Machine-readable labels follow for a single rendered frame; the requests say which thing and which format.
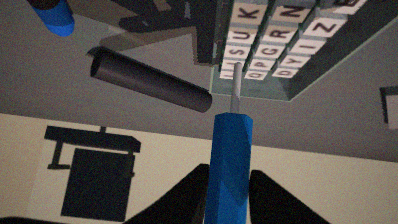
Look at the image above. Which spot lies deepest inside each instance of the grey flat rectangular slab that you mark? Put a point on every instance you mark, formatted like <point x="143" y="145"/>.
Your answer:
<point x="391" y="94"/>

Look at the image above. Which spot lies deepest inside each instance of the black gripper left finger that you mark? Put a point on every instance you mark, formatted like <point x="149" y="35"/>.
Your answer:
<point x="183" y="204"/>

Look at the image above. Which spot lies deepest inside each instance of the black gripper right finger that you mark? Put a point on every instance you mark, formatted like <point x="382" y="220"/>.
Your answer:
<point x="272" y="204"/>

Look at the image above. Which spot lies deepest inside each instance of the blue stylus with grey tip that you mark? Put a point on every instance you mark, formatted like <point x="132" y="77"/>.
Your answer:
<point x="228" y="186"/>

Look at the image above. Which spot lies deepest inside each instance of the black stylus with blue tip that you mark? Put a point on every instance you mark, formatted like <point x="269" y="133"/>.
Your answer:
<point x="56" y="15"/>

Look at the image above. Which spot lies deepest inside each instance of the dark grey cylinder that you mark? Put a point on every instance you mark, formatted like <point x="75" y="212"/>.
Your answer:
<point x="123" y="72"/>

